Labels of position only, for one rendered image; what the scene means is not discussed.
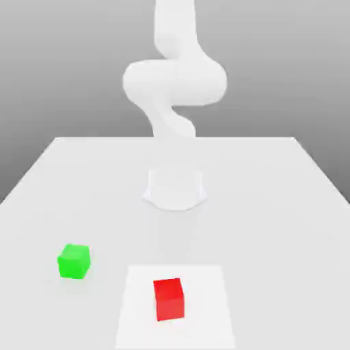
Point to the small red cube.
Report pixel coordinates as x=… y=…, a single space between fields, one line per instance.
x=169 y=299

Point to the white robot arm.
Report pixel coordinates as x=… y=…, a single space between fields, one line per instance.
x=175 y=82

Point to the small green cube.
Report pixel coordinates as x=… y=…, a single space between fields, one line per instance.
x=73 y=262

